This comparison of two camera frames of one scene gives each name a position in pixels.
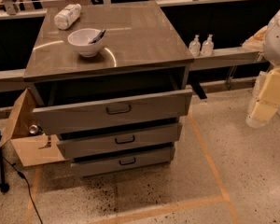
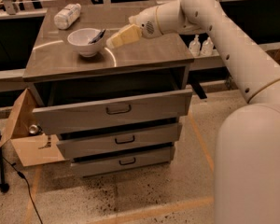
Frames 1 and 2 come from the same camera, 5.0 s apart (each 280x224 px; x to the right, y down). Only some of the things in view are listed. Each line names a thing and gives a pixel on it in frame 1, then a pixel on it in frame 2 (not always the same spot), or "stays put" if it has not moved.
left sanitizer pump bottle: [194, 47] stays put
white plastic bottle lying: [66, 17] stays put
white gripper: [277, 39] to [145, 23]
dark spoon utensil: [97, 37] stays put
